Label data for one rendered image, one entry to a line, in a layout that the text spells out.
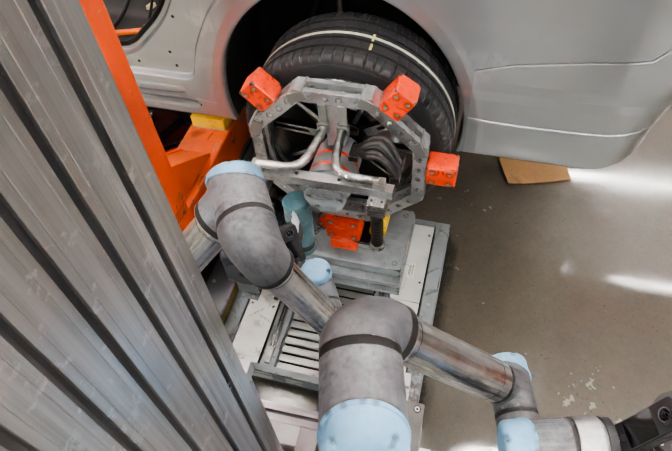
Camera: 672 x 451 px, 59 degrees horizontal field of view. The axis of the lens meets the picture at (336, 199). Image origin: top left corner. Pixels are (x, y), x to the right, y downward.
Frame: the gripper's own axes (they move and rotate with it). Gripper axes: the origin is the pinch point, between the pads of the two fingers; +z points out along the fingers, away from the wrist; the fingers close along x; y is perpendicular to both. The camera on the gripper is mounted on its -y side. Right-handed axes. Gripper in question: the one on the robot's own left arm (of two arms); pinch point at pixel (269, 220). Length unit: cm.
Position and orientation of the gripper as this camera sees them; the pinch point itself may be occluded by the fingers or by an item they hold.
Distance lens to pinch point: 172.7
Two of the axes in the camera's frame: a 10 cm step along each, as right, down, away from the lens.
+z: -5.1, -6.4, 5.7
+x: 8.6, -4.2, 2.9
